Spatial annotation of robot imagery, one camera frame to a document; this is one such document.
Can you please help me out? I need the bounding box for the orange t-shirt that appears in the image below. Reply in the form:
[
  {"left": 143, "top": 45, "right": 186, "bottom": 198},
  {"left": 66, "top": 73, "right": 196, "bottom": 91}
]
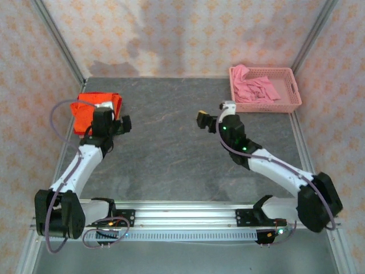
[{"left": 70, "top": 91, "right": 118, "bottom": 136}]

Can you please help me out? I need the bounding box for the red folded t-shirt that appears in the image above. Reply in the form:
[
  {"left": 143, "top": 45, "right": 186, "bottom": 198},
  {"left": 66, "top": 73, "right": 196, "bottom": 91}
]
[{"left": 112, "top": 95, "right": 124, "bottom": 118}]

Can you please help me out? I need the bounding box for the pink crumpled t-shirt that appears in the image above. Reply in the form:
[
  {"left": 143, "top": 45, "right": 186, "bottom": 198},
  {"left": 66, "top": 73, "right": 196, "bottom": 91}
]
[{"left": 230, "top": 64, "right": 282, "bottom": 104}]

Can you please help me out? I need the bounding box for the pink plastic basket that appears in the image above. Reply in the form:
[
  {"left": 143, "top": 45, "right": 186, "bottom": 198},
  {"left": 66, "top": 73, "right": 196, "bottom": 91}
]
[{"left": 229, "top": 66, "right": 302, "bottom": 114}]

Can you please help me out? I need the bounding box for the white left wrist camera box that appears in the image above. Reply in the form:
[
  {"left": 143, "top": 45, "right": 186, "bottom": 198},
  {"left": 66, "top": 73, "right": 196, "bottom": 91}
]
[{"left": 95, "top": 100, "right": 114, "bottom": 111}]

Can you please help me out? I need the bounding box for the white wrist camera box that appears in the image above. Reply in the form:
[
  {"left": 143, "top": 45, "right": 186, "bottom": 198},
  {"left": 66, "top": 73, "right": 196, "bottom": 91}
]
[
  {"left": 95, "top": 100, "right": 114, "bottom": 111},
  {"left": 218, "top": 100, "right": 238, "bottom": 117}
]

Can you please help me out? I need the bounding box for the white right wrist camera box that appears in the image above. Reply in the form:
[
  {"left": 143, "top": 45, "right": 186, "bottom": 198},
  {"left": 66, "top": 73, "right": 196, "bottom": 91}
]
[{"left": 218, "top": 100, "right": 238, "bottom": 117}]

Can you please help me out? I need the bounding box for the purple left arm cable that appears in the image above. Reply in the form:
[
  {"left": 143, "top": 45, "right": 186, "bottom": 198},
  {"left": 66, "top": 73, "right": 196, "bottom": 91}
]
[{"left": 44, "top": 98, "right": 98, "bottom": 255}]

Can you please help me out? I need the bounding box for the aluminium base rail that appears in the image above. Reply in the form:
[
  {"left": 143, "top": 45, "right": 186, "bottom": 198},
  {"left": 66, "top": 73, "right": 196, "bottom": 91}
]
[{"left": 31, "top": 199, "right": 343, "bottom": 231}]

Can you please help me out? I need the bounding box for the aluminium frame post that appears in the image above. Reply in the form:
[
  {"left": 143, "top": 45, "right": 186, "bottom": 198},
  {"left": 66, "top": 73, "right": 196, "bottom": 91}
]
[
  {"left": 30, "top": 0, "right": 87, "bottom": 86},
  {"left": 290, "top": 0, "right": 340, "bottom": 75}
]

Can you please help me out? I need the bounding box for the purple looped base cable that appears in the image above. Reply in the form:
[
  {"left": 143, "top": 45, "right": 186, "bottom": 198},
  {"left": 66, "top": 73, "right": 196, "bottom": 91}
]
[
  {"left": 82, "top": 216, "right": 131, "bottom": 249},
  {"left": 256, "top": 222, "right": 298, "bottom": 247}
]

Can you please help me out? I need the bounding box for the slotted grey cable duct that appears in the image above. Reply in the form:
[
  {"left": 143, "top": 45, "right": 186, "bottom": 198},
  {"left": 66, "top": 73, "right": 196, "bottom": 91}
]
[{"left": 82, "top": 229, "right": 259, "bottom": 243}]

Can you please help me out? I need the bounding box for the aluminium side frame rail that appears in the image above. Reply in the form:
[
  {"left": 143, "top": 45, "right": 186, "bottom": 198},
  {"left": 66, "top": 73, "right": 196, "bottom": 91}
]
[
  {"left": 289, "top": 112, "right": 353, "bottom": 274},
  {"left": 15, "top": 85, "right": 86, "bottom": 274}
]

